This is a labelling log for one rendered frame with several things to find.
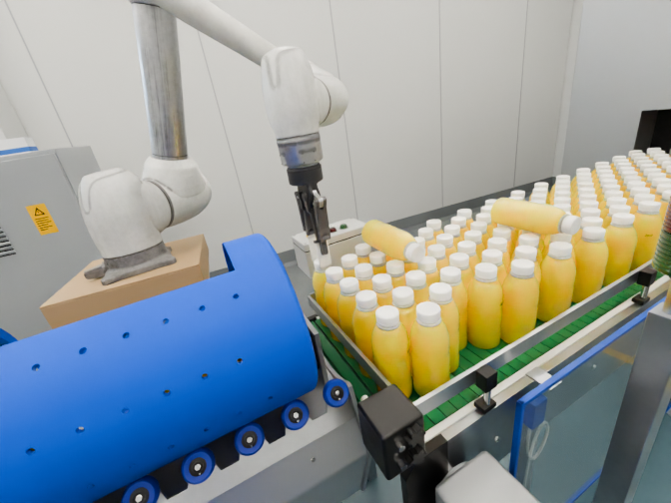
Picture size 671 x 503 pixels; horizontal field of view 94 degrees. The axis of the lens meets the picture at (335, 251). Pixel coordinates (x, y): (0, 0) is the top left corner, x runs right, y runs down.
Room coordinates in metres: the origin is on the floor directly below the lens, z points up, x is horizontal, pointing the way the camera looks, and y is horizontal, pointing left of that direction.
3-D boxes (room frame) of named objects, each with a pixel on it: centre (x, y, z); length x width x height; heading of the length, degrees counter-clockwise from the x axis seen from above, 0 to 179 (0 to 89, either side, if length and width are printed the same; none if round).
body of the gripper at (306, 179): (0.69, 0.04, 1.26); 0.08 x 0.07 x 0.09; 23
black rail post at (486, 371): (0.38, -0.21, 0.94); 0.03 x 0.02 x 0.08; 113
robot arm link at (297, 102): (0.70, 0.03, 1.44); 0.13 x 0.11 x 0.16; 155
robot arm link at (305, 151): (0.69, 0.04, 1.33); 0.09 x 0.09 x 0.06
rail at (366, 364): (0.52, 0.01, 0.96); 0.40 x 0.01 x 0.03; 23
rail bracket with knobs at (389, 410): (0.32, -0.04, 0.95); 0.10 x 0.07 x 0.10; 23
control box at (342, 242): (0.84, 0.01, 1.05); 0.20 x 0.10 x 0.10; 113
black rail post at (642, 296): (0.57, -0.67, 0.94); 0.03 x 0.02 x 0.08; 113
